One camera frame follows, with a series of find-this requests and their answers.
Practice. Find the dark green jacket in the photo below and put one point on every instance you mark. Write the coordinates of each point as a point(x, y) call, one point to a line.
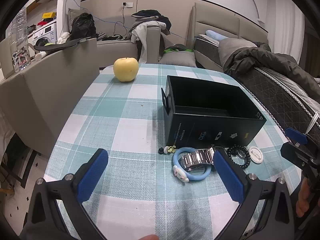
point(245, 59)

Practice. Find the checkered teal tablecloth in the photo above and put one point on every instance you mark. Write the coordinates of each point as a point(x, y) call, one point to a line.
point(138, 195)

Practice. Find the black hanger on cabinet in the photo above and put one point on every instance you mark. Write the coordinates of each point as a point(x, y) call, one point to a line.
point(58, 47)

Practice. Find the black backpack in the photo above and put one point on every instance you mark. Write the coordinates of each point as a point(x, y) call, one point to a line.
point(83, 26)

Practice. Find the grey sofa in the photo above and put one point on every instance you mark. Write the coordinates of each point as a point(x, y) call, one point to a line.
point(116, 43)

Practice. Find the green black item on cushion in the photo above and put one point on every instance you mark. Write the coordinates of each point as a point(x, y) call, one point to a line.
point(176, 47)

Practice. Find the right hand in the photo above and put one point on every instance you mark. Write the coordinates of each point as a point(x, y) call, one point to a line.
point(302, 204)

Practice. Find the grey pillow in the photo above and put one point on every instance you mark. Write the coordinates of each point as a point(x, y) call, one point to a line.
point(228, 46)

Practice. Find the beige side cabinet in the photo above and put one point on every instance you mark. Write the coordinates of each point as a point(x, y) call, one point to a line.
point(38, 100)

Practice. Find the silver metal watch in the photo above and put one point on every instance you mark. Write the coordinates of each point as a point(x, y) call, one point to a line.
point(197, 159)

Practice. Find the bed with dark mattress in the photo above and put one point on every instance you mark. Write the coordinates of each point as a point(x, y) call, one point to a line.
point(287, 103)

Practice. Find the pile of clothes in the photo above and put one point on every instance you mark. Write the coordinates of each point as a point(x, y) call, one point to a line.
point(146, 33)

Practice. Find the yellow white earring charm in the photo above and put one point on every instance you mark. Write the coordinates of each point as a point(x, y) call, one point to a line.
point(167, 150)

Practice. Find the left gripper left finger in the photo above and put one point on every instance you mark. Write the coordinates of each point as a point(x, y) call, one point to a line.
point(88, 175)

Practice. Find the white washing machine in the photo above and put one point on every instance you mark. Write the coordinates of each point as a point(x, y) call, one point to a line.
point(46, 32)

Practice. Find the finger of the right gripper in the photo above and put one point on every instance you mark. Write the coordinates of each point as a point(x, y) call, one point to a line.
point(297, 136)
point(294, 155)

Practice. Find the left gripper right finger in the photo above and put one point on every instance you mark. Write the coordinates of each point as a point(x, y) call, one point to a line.
point(231, 175)

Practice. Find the black open box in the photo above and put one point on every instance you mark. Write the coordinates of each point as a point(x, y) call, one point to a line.
point(200, 113)

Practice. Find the yellow apple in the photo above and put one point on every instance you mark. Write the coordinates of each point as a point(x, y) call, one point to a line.
point(126, 69)

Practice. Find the clear plastic water bottle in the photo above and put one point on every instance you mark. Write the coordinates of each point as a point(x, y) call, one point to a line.
point(19, 46)

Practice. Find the white round brooch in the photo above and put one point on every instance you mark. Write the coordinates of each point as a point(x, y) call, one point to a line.
point(256, 155)

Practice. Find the white wall socket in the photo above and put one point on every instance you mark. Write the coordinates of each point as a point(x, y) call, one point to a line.
point(127, 4)

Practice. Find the grey floor cushion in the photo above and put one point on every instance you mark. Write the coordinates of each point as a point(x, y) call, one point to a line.
point(179, 58)

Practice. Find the light blue pillow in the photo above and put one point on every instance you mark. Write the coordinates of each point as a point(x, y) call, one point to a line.
point(214, 35)

